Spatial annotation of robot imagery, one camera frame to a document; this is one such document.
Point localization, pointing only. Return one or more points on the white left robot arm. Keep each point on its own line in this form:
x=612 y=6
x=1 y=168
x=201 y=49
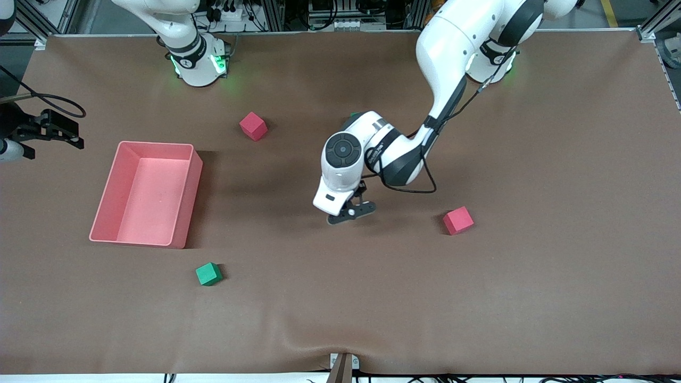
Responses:
x=452 y=53

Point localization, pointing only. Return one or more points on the aluminium frame profile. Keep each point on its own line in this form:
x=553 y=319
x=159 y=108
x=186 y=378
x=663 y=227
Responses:
x=42 y=21
x=652 y=29

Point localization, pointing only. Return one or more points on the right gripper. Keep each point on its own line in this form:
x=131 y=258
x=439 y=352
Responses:
x=16 y=126

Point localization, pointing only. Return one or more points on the bag of orange items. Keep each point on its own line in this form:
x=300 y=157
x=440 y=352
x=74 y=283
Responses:
x=440 y=5

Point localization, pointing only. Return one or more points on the pink plastic bin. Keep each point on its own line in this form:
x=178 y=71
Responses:
x=154 y=197

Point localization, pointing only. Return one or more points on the metal table clamp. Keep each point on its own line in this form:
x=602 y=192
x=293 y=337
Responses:
x=343 y=367

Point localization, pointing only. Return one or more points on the brown table mat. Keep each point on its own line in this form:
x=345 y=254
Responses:
x=340 y=298

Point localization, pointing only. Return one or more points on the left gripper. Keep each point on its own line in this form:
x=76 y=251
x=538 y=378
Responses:
x=362 y=188

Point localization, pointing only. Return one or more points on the white power strip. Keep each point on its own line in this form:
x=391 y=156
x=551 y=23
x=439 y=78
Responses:
x=229 y=11

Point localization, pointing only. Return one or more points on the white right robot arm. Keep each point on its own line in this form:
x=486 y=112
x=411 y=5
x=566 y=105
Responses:
x=194 y=64

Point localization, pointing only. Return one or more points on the pink foam cube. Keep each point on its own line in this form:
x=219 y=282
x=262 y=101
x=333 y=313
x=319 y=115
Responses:
x=458 y=221
x=252 y=126

